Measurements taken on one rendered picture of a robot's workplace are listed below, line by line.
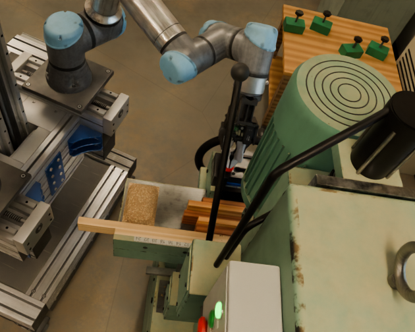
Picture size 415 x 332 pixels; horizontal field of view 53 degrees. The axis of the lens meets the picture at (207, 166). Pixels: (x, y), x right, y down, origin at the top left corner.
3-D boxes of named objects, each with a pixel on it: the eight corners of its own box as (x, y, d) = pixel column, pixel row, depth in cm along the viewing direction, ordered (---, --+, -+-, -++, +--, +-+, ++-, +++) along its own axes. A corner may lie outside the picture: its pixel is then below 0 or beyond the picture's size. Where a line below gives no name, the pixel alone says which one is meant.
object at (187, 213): (269, 229, 115) (275, 221, 111) (269, 234, 114) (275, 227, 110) (182, 217, 112) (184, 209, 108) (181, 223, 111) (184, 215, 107)
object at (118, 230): (335, 262, 113) (344, 255, 109) (336, 269, 112) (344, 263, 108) (115, 234, 106) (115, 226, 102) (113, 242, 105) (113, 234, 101)
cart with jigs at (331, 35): (346, 89, 290) (398, 12, 238) (356, 154, 258) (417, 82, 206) (257, 70, 284) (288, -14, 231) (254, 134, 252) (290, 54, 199)
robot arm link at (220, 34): (184, 29, 96) (220, 41, 90) (217, 12, 102) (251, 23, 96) (188, 60, 101) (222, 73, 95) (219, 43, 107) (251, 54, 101)
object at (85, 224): (286, 249, 113) (292, 244, 109) (287, 256, 112) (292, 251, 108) (80, 222, 106) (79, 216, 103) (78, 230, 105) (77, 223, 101)
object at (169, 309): (205, 292, 96) (215, 275, 86) (203, 323, 92) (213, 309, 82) (164, 288, 95) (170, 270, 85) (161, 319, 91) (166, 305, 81)
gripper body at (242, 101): (223, 143, 98) (234, 95, 93) (221, 130, 106) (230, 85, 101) (254, 148, 99) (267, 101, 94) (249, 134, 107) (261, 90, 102)
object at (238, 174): (256, 159, 120) (261, 149, 115) (256, 192, 114) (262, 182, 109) (212, 153, 118) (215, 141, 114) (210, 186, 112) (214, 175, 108)
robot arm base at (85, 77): (37, 82, 138) (31, 60, 130) (62, 56, 147) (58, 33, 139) (77, 100, 138) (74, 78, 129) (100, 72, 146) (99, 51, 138)
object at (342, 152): (367, 172, 60) (442, 93, 46) (376, 221, 56) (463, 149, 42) (315, 164, 59) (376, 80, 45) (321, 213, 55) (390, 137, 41)
